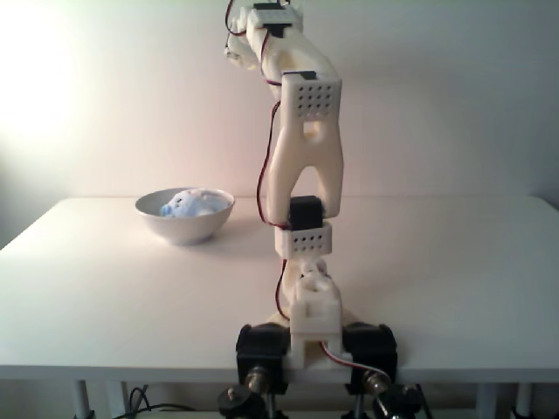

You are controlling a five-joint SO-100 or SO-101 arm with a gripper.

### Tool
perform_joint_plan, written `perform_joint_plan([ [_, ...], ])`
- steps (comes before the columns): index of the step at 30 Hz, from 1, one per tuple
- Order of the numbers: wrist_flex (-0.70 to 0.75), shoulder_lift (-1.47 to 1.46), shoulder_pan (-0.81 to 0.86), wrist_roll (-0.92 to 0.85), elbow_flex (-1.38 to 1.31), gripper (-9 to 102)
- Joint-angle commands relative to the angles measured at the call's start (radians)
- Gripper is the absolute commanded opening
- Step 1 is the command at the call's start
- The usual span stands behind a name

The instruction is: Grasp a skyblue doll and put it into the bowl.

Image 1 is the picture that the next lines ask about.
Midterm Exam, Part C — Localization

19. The skyblue plush doll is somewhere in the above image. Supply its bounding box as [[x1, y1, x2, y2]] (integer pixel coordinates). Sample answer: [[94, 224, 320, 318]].
[[157, 188, 232, 218]]

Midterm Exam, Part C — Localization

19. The white ceramic bowl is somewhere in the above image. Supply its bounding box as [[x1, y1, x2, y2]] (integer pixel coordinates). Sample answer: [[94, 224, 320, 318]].
[[134, 187, 236, 245]]

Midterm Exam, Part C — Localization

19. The black table clamp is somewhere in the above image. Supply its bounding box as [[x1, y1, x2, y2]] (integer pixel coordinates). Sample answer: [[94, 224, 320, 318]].
[[235, 322, 293, 396], [342, 321, 399, 396]]

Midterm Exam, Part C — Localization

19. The white table leg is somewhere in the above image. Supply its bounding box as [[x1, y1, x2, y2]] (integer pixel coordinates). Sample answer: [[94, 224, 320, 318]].
[[107, 381, 128, 419], [513, 383, 532, 419], [73, 380, 95, 419], [476, 383, 500, 419]]

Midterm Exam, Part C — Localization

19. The black floor cable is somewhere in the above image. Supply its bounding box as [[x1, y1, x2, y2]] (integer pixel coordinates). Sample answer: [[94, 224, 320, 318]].
[[125, 386, 196, 416]]

